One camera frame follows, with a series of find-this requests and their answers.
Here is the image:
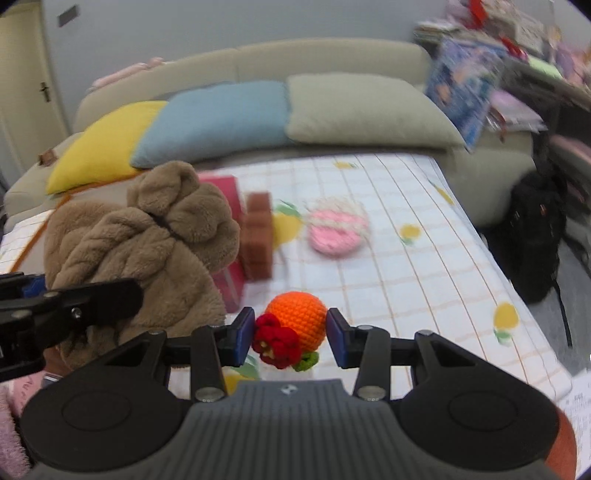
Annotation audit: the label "blue pillow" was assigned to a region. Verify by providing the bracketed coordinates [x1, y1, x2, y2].
[130, 80, 293, 169]

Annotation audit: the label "yellow pillow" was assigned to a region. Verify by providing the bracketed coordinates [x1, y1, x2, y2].
[46, 100, 168, 195]

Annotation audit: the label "beige sofa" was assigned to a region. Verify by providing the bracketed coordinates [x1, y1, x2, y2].
[4, 38, 536, 228]

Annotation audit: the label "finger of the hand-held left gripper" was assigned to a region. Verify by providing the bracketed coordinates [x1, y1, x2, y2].
[44, 278, 144, 346]
[0, 272, 49, 306]

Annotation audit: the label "beige pillow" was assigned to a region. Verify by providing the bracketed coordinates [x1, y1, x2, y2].
[285, 74, 466, 149]

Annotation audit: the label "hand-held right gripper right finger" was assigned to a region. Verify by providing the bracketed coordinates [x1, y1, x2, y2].
[325, 308, 497, 401]

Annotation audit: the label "brown block toy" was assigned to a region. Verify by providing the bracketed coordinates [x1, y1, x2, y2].
[241, 191, 274, 281]

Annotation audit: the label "pile of magazines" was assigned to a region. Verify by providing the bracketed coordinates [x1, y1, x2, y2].
[412, 0, 591, 86]

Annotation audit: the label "pink crocheted pouch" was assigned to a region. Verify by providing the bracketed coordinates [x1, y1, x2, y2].
[305, 197, 371, 258]

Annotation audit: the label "orange round stool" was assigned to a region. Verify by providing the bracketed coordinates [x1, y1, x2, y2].
[551, 406, 579, 480]

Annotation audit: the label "blue picture book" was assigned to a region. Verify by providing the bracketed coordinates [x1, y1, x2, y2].
[424, 38, 508, 151]

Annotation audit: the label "white storage box orange rim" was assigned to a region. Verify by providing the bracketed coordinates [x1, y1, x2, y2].
[10, 193, 73, 274]

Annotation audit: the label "orange crocheted fruit red flower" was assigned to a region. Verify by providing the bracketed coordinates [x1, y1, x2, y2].
[251, 291, 330, 373]

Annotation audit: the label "brown plush toy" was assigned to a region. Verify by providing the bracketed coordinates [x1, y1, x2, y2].
[43, 160, 242, 371]

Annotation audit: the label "red cardboard box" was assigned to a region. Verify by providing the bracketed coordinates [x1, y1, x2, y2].
[198, 174, 247, 315]

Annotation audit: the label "pink cloth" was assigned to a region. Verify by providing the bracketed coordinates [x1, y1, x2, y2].
[89, 56, 165, 92]

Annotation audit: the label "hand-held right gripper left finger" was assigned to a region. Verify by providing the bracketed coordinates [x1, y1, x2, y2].
[83, 307, 256, 401]

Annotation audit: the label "checked lemon print tablecloth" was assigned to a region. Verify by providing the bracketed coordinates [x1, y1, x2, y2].
[0, 152, 574, 403]

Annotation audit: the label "cream door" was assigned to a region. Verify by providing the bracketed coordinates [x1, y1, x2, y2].
[0, 4, 66, 172]

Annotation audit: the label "black backpack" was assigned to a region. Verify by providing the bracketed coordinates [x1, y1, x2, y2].
[498, 170, 570, 304]

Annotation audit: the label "pink fluffy towel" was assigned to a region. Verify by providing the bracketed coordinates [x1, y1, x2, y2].
[0, 359, 48, 479]

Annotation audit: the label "white paper sheets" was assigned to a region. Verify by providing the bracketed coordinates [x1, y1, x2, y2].
[554, 367, 591, 433]

